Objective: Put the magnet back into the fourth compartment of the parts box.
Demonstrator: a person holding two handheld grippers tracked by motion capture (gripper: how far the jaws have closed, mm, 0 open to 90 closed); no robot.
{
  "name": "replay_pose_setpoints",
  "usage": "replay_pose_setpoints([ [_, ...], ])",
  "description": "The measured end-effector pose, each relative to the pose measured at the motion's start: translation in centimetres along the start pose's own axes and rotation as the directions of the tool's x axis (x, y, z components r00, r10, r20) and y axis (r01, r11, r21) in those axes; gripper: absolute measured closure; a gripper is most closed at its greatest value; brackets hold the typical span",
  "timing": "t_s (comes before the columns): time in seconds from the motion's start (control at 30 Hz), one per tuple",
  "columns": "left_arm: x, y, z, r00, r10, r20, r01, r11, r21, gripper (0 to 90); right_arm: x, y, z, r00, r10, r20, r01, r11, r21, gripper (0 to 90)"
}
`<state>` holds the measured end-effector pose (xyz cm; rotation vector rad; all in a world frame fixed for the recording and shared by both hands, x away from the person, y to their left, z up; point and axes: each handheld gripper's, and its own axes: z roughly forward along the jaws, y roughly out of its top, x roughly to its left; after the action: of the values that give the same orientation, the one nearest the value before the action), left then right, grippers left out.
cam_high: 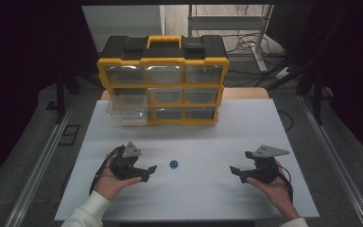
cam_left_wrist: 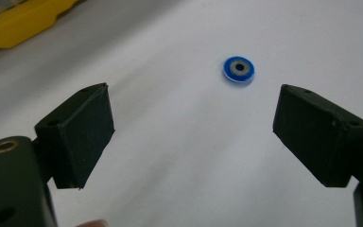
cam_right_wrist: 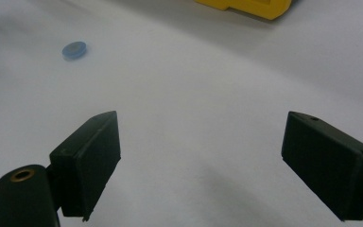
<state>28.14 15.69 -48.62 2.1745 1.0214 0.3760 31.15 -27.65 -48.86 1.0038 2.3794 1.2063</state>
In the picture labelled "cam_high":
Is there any yellow black organizer cabinet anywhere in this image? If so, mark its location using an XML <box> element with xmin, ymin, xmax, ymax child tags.
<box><xmin>95</xmin><ymin>34</ymin><xmax>231</xmax><ymax>127</ymax></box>

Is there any white power strip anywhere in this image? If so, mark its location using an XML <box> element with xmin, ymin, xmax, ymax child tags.
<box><xmin>274</xmin><ymin>66</ymin><xmax>293</xmax><ymax>80</ymax></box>

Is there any white cabinet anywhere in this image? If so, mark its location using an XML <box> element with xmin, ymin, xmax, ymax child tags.
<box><xmin>81</xmin><ymin>4</ymin><xmax>166</xmax><ymax>53</ymax></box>

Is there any black metal stand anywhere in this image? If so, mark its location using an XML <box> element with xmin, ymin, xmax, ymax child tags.
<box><xmin>44</xmin><ymin>67</ymin><xmax>106</xmax><ymax>125</ymax></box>
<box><xmin>295</xmin><ymin>61</ymin><xmax>330</xmax><ymax>126</ymax></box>

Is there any tangle of floor cables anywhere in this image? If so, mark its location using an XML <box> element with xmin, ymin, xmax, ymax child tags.
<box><xmin>222</xmin><ymin>29</ymin><xmax>299</xmax><ymax>89</ymax></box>

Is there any white table board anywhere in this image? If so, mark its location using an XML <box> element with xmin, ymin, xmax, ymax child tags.
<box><xmin>54</xmin><ymin>98</ymin><xmax>321</xmax><ymax>222</ymax></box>

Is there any black floor cable loop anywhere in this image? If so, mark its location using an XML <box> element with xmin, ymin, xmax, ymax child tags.
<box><xmin>277</xmin><ymin>108</ymin><xmax>295</xmax><ymax>133</ymax></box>

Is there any person's right hand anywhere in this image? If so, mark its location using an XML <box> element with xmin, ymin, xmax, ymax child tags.
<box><xmin>247</xmin><ymin>160</ymin><xmax>301</xmax><ymax>222</ymax></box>

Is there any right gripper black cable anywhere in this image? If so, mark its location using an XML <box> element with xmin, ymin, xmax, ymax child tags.
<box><xmin>275</xmin><ymin>163</ymin><xmax>295</xmax><ymax>204</ymax></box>

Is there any dark curtain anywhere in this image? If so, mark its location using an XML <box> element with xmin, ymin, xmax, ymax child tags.
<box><xmin>265</xmin><ymin>0</ymin><xmax>363</xmax><ymax>173</ymax></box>
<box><xmin>0</xmin><ymin>0</ymin><xmax>99</xmax><ymax>193</ymax></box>

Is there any clear plastic drawer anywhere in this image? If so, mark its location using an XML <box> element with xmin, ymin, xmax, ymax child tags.
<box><xmin>105</xmin><ymin>87</ymin><xmax>152</xmax><ymax>127</ymax></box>

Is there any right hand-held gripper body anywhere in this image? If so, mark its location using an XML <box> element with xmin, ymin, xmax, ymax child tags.
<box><xmin>242</xmin><ymin>144</ymin><xmax>290</xmax><ymax>185</ymax></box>

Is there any person's left hand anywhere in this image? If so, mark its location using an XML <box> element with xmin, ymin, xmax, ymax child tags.
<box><xmin>93</xmin><ymin>153</ymin><xmax>143</xmax><ymax>202</ymax></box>

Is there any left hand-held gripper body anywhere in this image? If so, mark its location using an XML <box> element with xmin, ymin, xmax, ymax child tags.
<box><xmin>108</xmin><ymin>140</ymin><xmax>151</xmax><ymax>182</ymax></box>

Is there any aluminium floor rail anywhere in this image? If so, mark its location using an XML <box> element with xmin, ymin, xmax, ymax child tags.
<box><xmin>4</xmin><ymin>102</ymin><xmax>78</xmax><ymax>227</ymax></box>
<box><xmin>297</xmin><ymin>94</ymin><xmax>363</xmax><ymax>227</ymax></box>

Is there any black floor frame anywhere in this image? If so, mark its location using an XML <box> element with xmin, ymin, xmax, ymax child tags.
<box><xmin>58</xmin><ymin>124</ymin><xmax>81</xmax><ymax>147</ymax></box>

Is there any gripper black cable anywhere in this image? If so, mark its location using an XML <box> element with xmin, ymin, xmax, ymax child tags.
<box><xmin>275</xmin><ymin>163</ymin><xmax>295</xmax><ymax>204</ymax></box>
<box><xmin>88</xmin><ymin>146</ymin><xmax>125</xmax><ymax>197</ymax></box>

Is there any grid of clear drawers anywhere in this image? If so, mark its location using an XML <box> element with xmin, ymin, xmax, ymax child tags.
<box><xmin>104</xmin><ymin>64</ymin><xmax>223</xmax><ymax>121</ymax></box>

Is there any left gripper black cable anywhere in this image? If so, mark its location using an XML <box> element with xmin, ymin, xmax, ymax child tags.
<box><xmin>88</xmin><ymin>146</ymin><xmax>125</xmax><ymax>197</ymax></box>

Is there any wooden table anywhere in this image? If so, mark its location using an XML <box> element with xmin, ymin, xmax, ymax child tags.
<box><xmin>100</xmin><ymin>87</ymin><xmax>270</xmax><ymax>101</ymax></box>

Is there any white metal desk frame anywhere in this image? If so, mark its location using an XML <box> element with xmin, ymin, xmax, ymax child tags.
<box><xmin>186</xmin><ymin>4</ymin><xmax>276</xmax><ymax>74</ymax></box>

